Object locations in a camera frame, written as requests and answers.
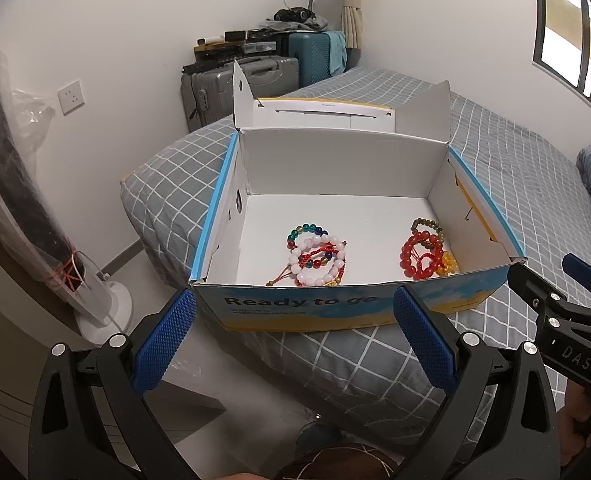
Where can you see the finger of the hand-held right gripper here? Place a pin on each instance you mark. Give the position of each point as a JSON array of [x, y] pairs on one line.
[[525, 280], [583, 272]]

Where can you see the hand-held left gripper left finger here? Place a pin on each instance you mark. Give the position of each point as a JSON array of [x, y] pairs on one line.
[[163, 347]]

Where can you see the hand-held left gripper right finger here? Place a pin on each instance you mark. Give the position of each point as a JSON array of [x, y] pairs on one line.
[[425, 342]]

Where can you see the white cardboard box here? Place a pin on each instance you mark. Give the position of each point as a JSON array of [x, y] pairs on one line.
[[335, 170]]

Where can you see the person's right hand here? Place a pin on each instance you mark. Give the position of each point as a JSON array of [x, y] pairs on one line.
[[578, 420]]

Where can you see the bed with grey checked sheet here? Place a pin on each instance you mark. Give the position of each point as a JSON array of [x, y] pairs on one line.
[[515, 185]]

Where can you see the blue grey slipper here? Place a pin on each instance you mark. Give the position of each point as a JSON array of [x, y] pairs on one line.
[[318, 435]]

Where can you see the brown patterned slipper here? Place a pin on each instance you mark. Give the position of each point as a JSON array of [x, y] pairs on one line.
[[345, 462]]

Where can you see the standing fan in plastic wrap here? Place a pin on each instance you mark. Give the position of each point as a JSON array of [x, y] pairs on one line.
[[25, 185]]

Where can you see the dark framed window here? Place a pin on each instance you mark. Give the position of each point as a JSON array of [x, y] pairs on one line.
[[560, 25]]

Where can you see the grey suitcase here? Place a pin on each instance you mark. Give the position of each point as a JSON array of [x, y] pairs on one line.
[[210, 90]]

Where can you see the black flat case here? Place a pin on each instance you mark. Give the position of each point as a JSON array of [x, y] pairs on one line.
[[210, 57]]

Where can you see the teal suitcase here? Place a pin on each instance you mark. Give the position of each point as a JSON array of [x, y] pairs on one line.
[[310, 55]]

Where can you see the beige curtain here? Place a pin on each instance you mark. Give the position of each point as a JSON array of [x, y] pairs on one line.
[[353, 10]]

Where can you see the black bag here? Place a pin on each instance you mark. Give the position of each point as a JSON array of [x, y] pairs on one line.
[[290, 14]]

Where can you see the white wall socket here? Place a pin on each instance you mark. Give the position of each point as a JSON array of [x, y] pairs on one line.
[[70, 96]]

